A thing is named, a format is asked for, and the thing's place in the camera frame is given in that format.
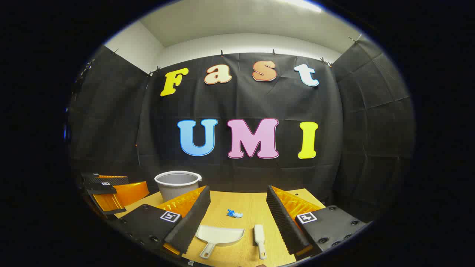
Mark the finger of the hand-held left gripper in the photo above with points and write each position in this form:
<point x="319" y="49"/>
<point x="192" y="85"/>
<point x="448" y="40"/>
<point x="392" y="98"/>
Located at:
<point x="126" y="194"/>
<point x="111" y="180"/>

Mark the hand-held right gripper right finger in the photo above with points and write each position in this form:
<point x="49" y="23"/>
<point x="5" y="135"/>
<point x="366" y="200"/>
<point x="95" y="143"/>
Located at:
<point x="284" y="222"/>

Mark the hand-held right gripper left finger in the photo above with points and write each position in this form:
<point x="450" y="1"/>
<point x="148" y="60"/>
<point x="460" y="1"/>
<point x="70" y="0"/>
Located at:
<point x="193" y="222"/>

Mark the small white broom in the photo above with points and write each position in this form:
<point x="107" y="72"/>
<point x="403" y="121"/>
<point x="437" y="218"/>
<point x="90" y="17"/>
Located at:
<point x="259" y="233"/>

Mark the white plastic dustpan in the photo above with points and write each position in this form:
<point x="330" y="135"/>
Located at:
<point x="219" y="235"/>

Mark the grey plastic garbage bin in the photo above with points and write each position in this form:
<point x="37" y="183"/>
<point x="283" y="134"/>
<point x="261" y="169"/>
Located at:
<point x="174" y="189"/>

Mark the pale blue paper scrap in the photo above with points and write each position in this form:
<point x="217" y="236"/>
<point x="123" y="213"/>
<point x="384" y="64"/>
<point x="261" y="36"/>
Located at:
<point x="238" y="214"/>

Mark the wooden desktop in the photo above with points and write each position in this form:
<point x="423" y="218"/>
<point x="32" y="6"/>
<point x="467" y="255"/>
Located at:
<point x="230" y="200"/>

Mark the black backdrop cloth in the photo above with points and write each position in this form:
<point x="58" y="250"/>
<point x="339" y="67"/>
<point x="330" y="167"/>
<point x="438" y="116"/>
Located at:
<point x="259" y="100"/>

